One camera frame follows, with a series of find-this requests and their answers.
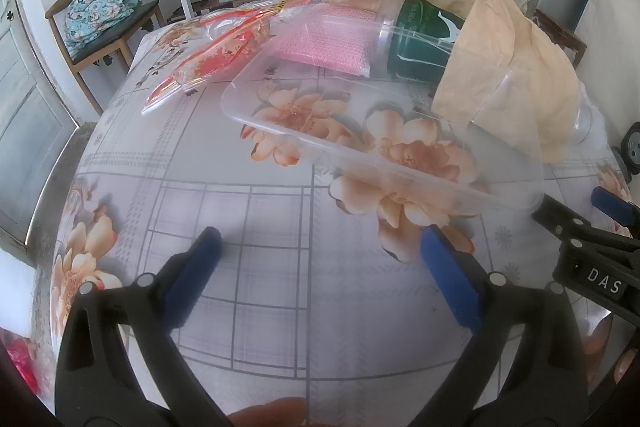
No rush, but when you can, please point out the green label plastic bottle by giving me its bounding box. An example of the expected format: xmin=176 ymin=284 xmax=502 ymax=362
xmin=372 ymin=0 xmax=483 ymax=84

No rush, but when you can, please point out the wooden chair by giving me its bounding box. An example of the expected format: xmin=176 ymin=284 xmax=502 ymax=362
xmin=45 ymin=0 xmax=163 ymax=115

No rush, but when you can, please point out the floral tablecloth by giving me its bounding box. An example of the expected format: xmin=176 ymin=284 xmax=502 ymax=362
xmin=30 ymin=4 xmax=640 ymax=427

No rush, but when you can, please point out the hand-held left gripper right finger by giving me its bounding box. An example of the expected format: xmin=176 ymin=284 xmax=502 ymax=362
xmin=405 ymin=223 xmax=591 ymax=427

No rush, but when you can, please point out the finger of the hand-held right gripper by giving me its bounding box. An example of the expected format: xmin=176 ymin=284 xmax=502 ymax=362
xmin=591 ymin=186 xmax=640 ymax=238
xmin=531 ymin=194 xmax=640 ymax=258

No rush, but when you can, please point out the red printed snack packet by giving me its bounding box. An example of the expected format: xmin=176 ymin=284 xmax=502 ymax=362
xmin=141 ymin=29 xmax=273 ymax=116

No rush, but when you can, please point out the brown paper bag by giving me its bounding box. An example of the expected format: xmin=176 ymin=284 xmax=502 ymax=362
xmin=322 ymin=0 xmax=583 ymax=162

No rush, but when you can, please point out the white panel door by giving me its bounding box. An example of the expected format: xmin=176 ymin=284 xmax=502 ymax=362
xmin=0 ymin=0 xmax=83 ymax=248

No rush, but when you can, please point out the person's left hand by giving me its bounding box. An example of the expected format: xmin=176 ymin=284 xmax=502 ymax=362
xmin=227 ymin=398 xmax=308 ymax=427

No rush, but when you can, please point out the person's right hand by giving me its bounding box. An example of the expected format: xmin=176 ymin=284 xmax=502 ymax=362
xmin=584 ymin=329 xmax=635 ymax=385

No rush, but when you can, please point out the pink sponge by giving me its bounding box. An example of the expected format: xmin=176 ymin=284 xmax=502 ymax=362
xmin=277 ymin=4 xmax=383 ymax=78

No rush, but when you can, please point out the dark wooden stool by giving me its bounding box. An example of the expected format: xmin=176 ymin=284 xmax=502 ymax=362
xmin=532 ymin=9 xmax=588 ymax=68

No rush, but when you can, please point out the floral cloth bundle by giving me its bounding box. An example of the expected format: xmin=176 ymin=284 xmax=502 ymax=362
xmin=65 ymin=0 xmax=142 ymax=60

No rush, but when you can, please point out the clear bag with red print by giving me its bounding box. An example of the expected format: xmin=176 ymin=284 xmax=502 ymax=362
xmin=197 ymin=0 xmax=321 ymax=40

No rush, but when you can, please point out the clear plastic container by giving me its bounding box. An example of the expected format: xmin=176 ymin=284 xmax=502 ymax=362
xmin=220 ymin=4 xmax=547 ymax=214

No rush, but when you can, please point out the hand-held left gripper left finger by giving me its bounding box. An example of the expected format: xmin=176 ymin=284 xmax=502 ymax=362
xmin=54 ymin=226 xmax=236 ymax=427

